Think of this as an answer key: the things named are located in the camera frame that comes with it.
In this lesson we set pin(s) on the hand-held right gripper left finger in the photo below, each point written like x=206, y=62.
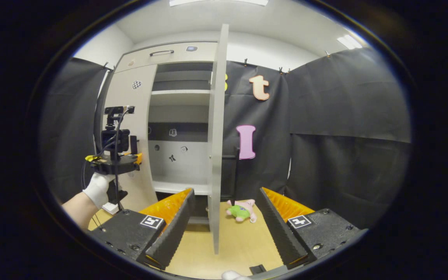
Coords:
x=175, y=229

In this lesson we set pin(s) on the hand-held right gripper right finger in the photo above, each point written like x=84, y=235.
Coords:
x=276, y=229

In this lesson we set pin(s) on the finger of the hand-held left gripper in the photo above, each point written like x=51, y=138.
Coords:
x=139, y=158

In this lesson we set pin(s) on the heart-sticker beige cabinet door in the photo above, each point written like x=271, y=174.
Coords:
x=147, y=116

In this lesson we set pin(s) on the beige double-door shoe cabinet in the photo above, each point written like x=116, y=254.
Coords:
x=179, y=97

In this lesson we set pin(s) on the ceiling light panel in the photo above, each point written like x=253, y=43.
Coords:
x=349, y=41
x=218, y=2

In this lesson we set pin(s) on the beige cabinet drawer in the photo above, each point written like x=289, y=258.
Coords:
x=177, y=56

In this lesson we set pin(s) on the black backdrop cloth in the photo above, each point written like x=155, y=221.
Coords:
x=325, y=116

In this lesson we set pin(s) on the beige shoe cabinet door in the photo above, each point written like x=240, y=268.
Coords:
x=217, y=116

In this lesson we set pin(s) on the pink and green plush toy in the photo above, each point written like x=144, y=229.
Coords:
x=241, y=210

